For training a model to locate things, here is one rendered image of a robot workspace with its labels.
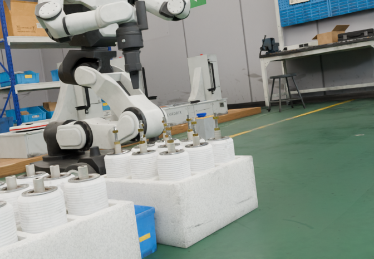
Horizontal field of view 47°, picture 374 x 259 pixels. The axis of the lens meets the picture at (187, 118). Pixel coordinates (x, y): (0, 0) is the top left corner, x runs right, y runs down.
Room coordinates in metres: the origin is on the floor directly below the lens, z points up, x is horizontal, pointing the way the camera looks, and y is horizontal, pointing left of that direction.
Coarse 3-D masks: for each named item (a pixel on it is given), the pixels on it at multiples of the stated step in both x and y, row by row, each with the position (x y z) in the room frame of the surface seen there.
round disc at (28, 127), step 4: (28, 124) 3.40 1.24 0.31; (32, 124) 3.41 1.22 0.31; (36, 124) 3.32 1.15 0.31; (40, 124) 3.34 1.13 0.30; (44, 124) 3.37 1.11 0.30; (12, 128) 3.31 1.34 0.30; (16, 128) 3.29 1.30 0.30; (20, 128) 3.28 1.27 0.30; (24, 128) 3.28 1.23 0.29; (28, 128) 3.29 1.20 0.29; (32, 128) 3.30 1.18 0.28; (36, 128) 3.31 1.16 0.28; (40, 128) 3.39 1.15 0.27; (16, 132) 3.36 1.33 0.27; (20, 132) 3.34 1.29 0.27
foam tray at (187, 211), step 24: (216, 168) 1.30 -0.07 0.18; (240, 168) 1.39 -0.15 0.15; (120, 192) 1.30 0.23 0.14; (144, 192) 1.24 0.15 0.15; (168, 192) 1.18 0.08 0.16; (192, 192) 1.19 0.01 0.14; (216, 192) 1.28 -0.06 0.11; (240, 192) 1.37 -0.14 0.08; (168, 216) 1.18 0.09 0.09; (192, 216) 1.18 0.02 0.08; (216, 216) 1.27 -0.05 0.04; (240, 216) 1.36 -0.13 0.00; (168, 240) 1.19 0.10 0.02; (192, 240) 1.17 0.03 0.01
